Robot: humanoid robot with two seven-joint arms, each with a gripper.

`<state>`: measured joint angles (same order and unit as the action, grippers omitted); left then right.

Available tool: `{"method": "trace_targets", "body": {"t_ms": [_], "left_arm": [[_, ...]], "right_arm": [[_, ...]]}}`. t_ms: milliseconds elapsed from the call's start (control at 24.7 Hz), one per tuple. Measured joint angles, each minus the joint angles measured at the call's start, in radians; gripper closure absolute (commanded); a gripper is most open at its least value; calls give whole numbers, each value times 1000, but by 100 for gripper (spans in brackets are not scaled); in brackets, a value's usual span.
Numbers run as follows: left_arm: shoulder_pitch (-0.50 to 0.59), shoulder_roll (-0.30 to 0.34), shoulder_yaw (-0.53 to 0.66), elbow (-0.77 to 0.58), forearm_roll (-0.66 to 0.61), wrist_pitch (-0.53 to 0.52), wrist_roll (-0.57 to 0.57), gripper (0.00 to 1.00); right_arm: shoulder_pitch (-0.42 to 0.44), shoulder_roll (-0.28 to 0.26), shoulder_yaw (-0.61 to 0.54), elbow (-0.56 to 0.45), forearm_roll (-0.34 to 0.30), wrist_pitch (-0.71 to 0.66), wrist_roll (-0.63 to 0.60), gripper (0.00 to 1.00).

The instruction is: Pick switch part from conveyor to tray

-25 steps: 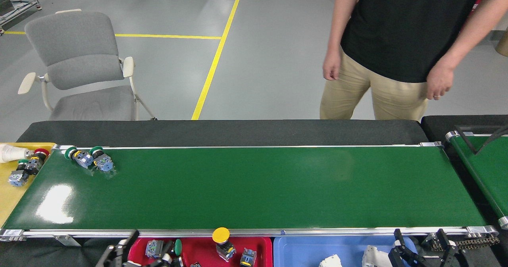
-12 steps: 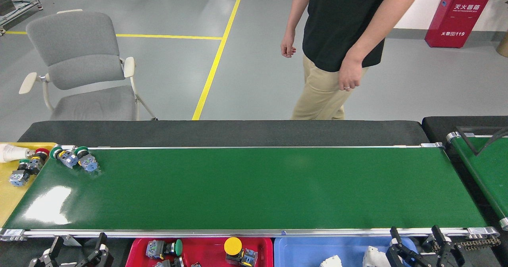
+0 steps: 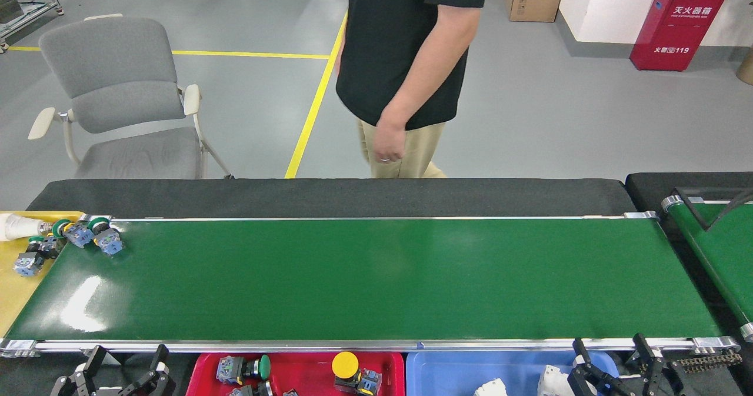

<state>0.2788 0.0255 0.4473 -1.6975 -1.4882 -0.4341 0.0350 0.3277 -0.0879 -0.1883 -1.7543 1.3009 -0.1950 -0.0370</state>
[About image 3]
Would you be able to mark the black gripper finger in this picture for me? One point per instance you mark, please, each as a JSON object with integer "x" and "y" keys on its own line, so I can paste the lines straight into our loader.
{"x": 591, "y": 384}
{"x": 88, "y": 369}
{"x": 160, "y": 360}
{"x": 657, "y": 384}

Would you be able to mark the small white circuit breaker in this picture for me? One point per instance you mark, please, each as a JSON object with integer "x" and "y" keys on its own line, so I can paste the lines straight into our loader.
{"x": 553, "y": 382}

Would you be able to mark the large white circuit breaker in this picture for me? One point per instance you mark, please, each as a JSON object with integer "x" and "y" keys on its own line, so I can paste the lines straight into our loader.
{"x": 491, "y": 389}

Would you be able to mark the yellow mushroom push button switch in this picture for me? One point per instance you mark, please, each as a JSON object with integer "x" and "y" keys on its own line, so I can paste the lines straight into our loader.
{"x": 345, "y": 364}

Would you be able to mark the person's left forearm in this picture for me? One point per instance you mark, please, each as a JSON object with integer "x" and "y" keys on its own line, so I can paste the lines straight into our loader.
{"x": 429, "y": 66}

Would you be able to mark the yellow plastic tray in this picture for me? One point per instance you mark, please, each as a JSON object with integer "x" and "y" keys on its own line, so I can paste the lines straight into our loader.
{"x": 12, "y": 302}

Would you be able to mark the green feeder conveyor belt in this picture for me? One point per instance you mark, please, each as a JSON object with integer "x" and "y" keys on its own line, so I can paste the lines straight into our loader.
{"x": 729, "y": 266}

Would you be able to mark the blue plastic tray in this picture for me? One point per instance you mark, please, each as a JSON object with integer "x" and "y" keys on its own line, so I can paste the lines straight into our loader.
{"x": 447, "y": 378}

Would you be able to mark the red plastic tray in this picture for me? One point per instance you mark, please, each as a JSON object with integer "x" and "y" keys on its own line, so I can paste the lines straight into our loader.
{"x": 306, "y": 372}

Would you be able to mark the long green conveyor belt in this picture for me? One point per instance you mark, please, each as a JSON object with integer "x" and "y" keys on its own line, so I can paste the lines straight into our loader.
{"x": 353, "y": 278}

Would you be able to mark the person's left hand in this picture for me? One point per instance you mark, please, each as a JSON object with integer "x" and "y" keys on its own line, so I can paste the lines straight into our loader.
{"x": 389, "y": 143}

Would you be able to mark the white light bulb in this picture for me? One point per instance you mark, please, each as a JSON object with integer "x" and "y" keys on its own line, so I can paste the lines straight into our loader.
{"x": 15, "y": 226}

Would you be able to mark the grey padded armchair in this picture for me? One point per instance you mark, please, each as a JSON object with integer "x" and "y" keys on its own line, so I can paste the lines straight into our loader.
{"x": 106, "y": 60}

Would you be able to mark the potted plant tan pot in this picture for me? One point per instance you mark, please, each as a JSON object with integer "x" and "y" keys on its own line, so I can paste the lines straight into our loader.
{"x": 747, "y": 69}

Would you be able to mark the red fire extinguisher cabinet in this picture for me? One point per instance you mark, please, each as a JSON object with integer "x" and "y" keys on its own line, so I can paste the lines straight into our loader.
{"x": 676, "y": 31}

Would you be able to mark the metal wheeled rack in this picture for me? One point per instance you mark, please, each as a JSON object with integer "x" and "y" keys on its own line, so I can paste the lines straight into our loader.
{"x": 26, "y": 16}

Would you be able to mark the dark grey box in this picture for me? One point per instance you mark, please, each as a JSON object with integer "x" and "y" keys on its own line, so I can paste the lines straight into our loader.
{"x": 7, "y": 7}

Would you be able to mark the person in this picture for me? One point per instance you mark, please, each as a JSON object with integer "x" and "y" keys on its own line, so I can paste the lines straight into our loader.
{"x": 388, "y": 31}

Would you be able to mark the black triangular guide frame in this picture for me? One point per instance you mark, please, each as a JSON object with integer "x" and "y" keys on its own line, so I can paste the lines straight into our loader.
{"x": 693, "y": 210}

